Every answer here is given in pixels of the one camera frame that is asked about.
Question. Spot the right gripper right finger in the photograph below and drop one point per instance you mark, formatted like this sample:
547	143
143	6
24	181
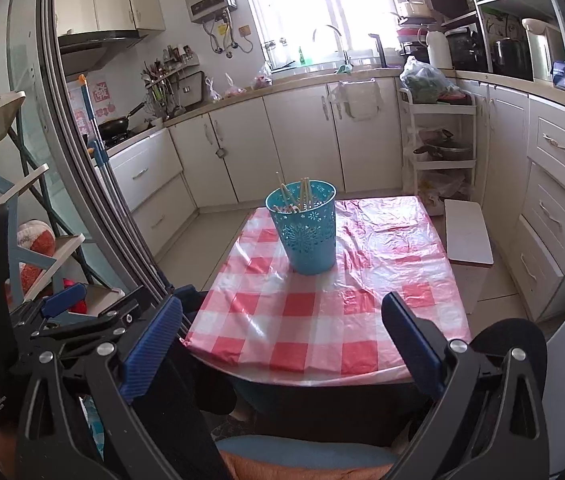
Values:
419	342

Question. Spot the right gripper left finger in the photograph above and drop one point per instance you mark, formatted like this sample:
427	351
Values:
145	358

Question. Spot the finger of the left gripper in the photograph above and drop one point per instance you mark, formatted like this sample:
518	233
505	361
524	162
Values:
72	299

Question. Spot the wooden chopstick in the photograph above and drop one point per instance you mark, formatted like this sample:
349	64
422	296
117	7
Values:
284	191
303	197
308	197

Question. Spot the red white checkered tablecloth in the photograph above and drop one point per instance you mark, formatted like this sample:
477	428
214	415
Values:
264	322

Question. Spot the white board on floor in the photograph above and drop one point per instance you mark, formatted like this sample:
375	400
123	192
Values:
467	240

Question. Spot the blue wooden shelf stand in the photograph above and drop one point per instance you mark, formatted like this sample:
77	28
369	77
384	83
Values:
29	272

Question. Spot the teal perforated plastic basket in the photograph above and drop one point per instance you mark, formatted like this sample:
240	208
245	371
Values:
307	236

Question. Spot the black frying pan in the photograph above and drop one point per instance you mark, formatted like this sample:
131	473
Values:
117	126

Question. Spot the white tiered storage rack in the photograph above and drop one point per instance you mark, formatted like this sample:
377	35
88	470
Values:
439	143

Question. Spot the white hanging bag holder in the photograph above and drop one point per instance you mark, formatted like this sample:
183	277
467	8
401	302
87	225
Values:
362	100

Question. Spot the white plastic bag of greens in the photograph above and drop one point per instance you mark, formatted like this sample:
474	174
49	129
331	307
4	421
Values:
426	83

